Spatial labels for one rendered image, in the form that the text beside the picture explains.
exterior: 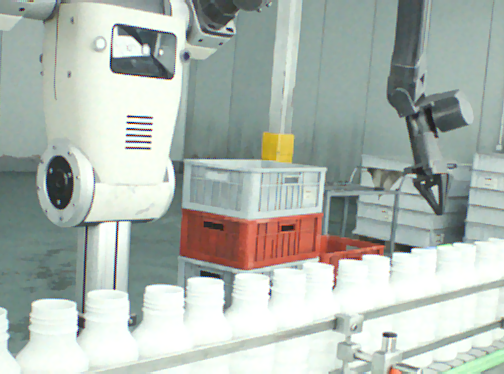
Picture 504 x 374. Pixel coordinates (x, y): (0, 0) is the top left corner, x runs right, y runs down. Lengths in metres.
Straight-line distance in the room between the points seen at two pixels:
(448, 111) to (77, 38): 0.67
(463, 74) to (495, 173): 4.99
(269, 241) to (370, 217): 5.16
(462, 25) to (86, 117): 11.44
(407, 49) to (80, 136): 0.60
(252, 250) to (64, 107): 2.07
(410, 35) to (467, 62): 11.05
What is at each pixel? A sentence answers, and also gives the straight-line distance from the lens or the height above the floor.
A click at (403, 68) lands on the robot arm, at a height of 1.44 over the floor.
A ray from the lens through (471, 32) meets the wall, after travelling 12.53.
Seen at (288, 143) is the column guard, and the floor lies 0.97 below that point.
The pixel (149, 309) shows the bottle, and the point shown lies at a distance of 0.72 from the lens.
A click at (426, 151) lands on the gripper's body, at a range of 1.48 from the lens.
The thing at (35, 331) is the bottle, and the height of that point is 1.15.
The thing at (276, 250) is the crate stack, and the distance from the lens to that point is 3.52.
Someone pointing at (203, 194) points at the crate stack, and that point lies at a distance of 3.47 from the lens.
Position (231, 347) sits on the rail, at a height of 1.11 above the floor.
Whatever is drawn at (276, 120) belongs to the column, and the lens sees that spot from 11.18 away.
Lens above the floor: 1.33
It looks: 9 degrees down
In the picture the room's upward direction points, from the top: 5 degrees clockwise
